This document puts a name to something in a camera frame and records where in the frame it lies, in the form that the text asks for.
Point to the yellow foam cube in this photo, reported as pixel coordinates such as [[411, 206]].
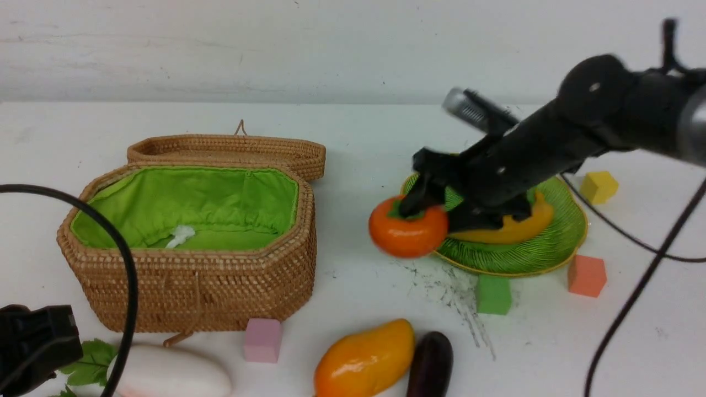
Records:
[[598, 187]]

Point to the green fabric basket liner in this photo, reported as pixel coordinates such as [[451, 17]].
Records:
[[197, 208]]

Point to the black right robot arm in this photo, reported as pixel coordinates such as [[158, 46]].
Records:
[[600, 107]]

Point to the orange persimmon with green calyx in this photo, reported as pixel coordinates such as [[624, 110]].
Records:
[[407, 237]]

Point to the white radish with green leaves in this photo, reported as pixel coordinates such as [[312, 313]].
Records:
[[150, 370]]

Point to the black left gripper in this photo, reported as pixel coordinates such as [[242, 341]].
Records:
[[35, 344]]

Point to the woven wicker basket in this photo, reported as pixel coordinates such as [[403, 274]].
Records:
[[187, 291]]

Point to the yellow banana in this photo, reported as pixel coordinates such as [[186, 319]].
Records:
[[512, 231]]

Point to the green foam cube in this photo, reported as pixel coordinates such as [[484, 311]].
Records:
[[493, 295]]

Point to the orange yellow mango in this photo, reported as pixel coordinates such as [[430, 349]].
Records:
[[366, 363]]

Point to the pink foam cube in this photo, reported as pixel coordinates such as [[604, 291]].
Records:
[[262, 340]]

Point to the orange foam cube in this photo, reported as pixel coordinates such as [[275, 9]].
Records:
[[587, 276]]

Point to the dark purple eggplant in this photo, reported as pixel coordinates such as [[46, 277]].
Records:
[[431, 371]]

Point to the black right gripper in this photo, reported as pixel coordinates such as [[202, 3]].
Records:
[[494, 174]]

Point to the green leaf-shaped glass plate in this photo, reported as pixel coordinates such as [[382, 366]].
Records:
[[549, 250]]

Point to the woven wicker basket lid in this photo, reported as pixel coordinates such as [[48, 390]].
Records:
[[305, 158]]

